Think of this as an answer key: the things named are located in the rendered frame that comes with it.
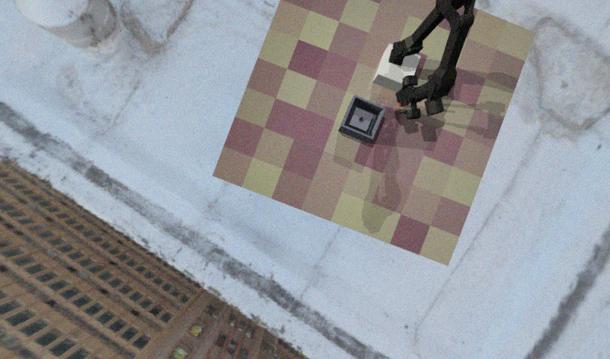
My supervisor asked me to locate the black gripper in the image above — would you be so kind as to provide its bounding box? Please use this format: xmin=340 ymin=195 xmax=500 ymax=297
xmin=400 ymin=76 xmax=424 ymax=119

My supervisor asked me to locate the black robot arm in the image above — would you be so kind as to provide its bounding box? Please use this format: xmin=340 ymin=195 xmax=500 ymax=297
xmin=389 ymin=0 xmax=475 ymax=116

